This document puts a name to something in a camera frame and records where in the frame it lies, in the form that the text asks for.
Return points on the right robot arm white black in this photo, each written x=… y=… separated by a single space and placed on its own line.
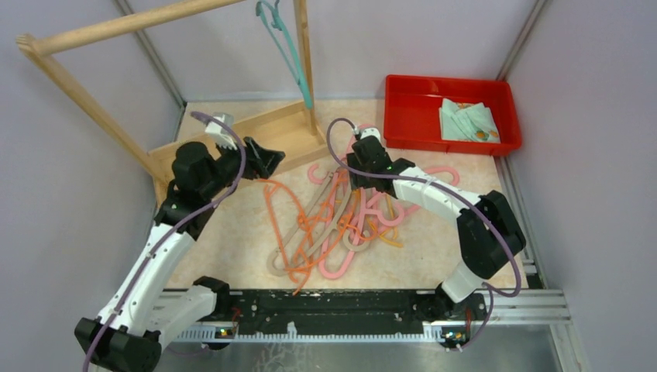
x=489 y=233

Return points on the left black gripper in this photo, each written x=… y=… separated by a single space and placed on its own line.
x=260 y=162

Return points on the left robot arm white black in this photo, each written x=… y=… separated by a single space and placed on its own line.
x=126 y=335

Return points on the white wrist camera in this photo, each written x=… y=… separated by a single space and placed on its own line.
x=362 y=133
x=219 y=134

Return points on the beige plastic hanger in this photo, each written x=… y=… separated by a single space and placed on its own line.
x=320 y=214

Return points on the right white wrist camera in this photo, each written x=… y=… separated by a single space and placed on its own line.
x=362 y=133

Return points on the yellow thin hanger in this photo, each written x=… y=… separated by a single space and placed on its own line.
x=392 y=205

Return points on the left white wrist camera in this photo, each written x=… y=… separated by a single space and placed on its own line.
x=219 y=134

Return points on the red plastic bin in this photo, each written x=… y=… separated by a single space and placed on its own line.
x=411 y=113

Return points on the orange plastic hanger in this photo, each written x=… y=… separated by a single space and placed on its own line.
x=338 y=216
x=289 y=223

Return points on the teal plastic hanger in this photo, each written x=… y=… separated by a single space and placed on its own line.
x=269 y=15

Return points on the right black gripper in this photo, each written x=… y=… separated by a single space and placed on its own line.
x=358 y=181

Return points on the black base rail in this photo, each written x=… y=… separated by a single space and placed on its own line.
x=345 y=313

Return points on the folded mint cloth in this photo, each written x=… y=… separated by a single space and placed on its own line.
x=467 y=122

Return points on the pink plastic hanger back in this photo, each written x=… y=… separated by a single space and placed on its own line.
x=317 y=175

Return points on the wooden hanger rack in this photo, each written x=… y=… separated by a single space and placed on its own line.
x=291 y=128

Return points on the pink plastic hanger front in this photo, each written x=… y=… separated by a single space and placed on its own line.
x=367 y=223

